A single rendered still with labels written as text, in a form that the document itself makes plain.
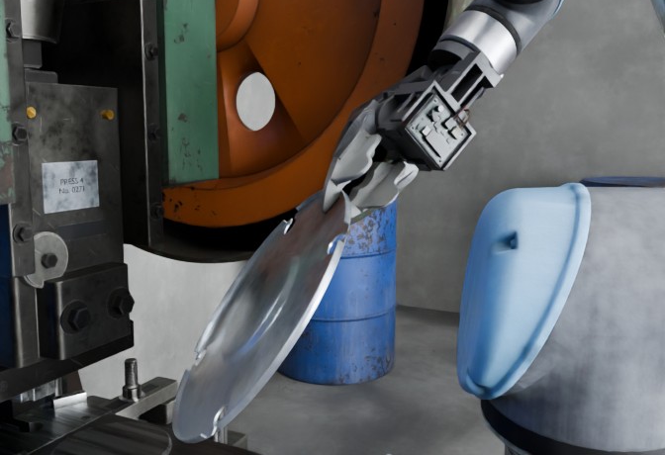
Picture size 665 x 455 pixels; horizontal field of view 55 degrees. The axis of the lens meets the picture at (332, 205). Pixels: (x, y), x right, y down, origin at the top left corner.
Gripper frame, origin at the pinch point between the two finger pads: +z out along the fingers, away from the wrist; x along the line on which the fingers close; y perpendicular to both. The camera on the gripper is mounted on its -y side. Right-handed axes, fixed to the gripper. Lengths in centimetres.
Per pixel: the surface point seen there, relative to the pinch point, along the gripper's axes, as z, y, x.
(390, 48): -24.5, -16.6, -1.2
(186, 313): 28, -214, 73
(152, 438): 30.3, -11.1, 6.7
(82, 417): 35.3, -20.9, 2.3
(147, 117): 4.3, -16.4, -17.1
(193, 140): 2.1, -19.7, -11.0
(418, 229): -96, -276, 174
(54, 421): 37.4, -21.3, 0.2
